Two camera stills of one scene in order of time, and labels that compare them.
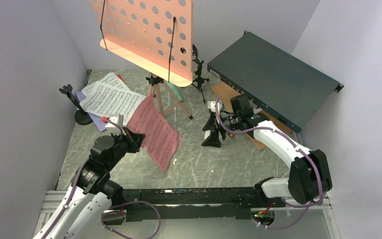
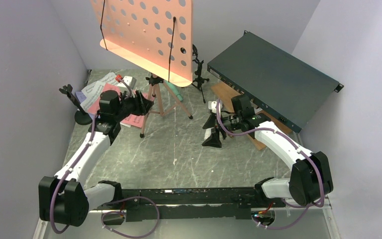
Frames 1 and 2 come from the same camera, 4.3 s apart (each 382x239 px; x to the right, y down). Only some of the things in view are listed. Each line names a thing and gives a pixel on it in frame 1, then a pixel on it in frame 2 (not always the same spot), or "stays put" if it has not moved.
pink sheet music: (161, 140) to (135, 119)
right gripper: (213, 140) stays put
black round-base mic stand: (81, 117) stays put
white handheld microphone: (207, 133) stays put
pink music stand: (153, 37) stays put
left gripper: (135, 140) to (142, 105)
